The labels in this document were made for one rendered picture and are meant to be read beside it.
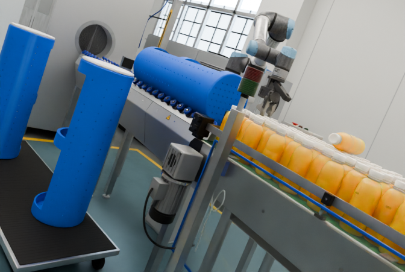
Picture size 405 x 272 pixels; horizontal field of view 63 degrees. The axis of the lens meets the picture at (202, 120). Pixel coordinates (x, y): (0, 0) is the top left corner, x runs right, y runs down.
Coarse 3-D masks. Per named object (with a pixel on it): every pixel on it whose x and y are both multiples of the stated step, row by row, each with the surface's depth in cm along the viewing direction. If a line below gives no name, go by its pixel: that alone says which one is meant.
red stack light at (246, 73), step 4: (248, 68) 110; (252, 68) 109; (244, 72) 111; (248, 72) 109; (252, 72) 109; (256, 72) 109; (260, 72) 109; (244, 76) 110; (248, 76) 109; (252, 76) 109; (256, 76) 109; (260, 76) 109; (252, 80) 109; (256, 80) 109; (260, 80) 111
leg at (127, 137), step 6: (126, 132) 255; (126, 138) 254; (126, 144) 256; (120, 150) 256; (126, 150) 257; (120, 156) 256; (114, 162) 259; (120, 162) 258; (114, 168) 257; (120, 168) 259; (114, 174) 258; (108, 180) 260; (114, 180) 260; (108, 186) 259; (108, 192) 261
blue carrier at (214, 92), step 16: (160, 48) 229; (144, 64) 216; (160, 64) 202; (176, 64) 192; (192, 64) 185; (144, 80) 219; (160, 80) 198; (176, 80) 184; (192, 80) 174; (208, 80) 166; (224, 80) 165; (176, 96) 187; (192, 96) 172; (208, 96) 162; (224, 96) 168; (240, 96) 175; (192, 112) 183; (208, 112) 165; (224, 112) 172
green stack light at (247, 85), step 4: (240, 80) 112; (244, 80) 110; (248, 80) 109; (240, 84) 111; (244, 84) 110; (248, 84) 109; (252, 84) 109; (256, 84) 110; (240, 88) 110; (244, 88) 110; (248, 88) 109; (252, 88) 109; (256, 88) 110; (244, 92) 109; (248, 92) 109; (252, 92) 110; (252, 96) 110
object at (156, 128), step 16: (80, 80) 312; (128, 96) 224; (144, 96) 212; (128, 112) 225; (144, 112) 204; (160, 112) 193; (128, 128) 228; (144, 128) 207; (160, 128) 189; (176, 128) 176; (144, 144) 209; (160, 144) 191
